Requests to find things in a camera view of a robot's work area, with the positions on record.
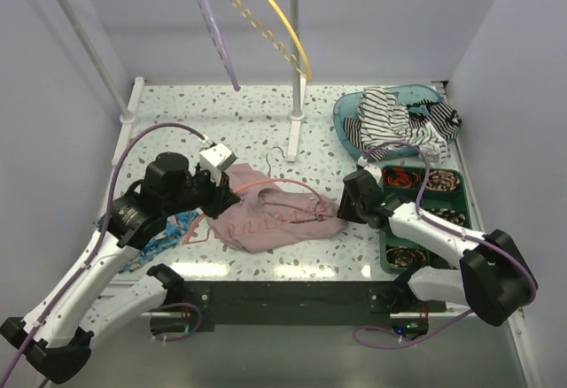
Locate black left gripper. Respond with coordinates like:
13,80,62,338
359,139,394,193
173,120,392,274
165,161,241,219

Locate pink plastic hanger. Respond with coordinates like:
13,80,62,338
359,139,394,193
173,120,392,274
206,164,334,253

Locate pink tank top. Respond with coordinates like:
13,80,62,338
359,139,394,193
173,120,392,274
206,164,346,253

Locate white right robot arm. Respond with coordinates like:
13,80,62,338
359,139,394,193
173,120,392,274
338,168,538,326

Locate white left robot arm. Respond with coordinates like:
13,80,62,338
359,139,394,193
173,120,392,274
1,144,239,384

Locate grey white hanger rack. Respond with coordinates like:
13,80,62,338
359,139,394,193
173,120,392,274
56,0,313,162

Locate yellow plastic hanger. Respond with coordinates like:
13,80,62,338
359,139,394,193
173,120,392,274
214,0,314,81

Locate purple plastic hanger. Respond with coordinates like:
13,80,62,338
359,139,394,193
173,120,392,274
197,0,241,92

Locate blue floral cloth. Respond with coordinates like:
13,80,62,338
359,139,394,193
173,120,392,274
119,211,200,274

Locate black white striped garment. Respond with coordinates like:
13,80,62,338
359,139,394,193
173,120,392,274
342,84,462,162

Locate green compartment tray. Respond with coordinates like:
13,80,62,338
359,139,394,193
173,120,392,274
380,166,471,274

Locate teal plastic basket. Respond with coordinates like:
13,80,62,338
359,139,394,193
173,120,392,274
333,84,444,160

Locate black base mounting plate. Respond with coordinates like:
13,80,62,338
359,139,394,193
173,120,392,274
150,281,447,335

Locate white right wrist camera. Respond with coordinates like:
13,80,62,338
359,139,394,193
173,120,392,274
356,156,369,170

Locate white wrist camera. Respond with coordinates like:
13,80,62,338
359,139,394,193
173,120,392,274
198,141,237,186
356,156,369,170

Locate orange black hair ties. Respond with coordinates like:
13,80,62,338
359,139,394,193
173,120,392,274
383,167,422,190

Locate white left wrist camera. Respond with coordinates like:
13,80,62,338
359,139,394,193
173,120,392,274
198,141,237,186

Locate brown patterned hair ties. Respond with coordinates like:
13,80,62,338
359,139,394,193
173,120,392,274
384,245,424,269

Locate leopard print hair ties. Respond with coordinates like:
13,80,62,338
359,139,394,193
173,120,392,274
424,169,462,192

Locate floral black hair ties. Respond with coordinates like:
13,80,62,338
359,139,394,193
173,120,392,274
431,207,466,228

